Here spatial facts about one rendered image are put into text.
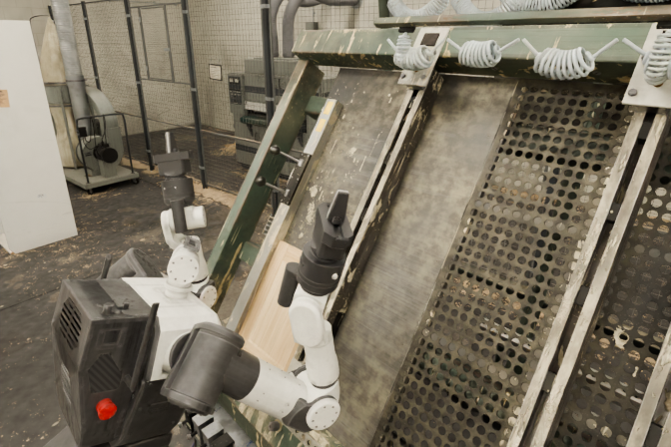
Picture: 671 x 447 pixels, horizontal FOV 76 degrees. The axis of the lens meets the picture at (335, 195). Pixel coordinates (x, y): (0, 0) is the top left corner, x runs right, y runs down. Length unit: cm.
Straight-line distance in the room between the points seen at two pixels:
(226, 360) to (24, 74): 414
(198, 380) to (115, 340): 19
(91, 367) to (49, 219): 412
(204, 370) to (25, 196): 417
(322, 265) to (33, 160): 425
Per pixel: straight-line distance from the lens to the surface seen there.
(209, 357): 88
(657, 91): 110
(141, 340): 98
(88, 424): 104
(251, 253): 171
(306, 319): 87
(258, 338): 153
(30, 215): 498
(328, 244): 76
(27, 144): 484
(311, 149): 155
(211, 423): 157
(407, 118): 132
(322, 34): 174
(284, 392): 98
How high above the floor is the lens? 190
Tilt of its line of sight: 20 degrees down
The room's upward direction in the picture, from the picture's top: straight up
